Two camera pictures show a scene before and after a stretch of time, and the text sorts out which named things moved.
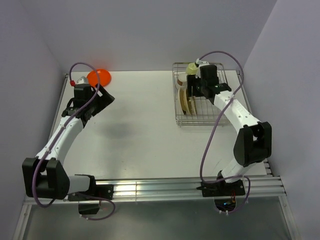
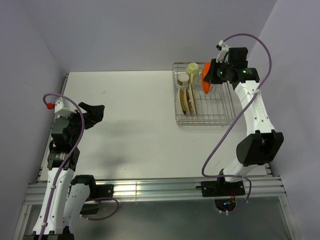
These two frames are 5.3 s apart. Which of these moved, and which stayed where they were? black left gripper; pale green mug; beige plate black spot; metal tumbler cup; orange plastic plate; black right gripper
Moved: orange plastic plate; black right gripper; black left gripper
Stayed: metal tumbler cup; pale green mug; beige plate black spot
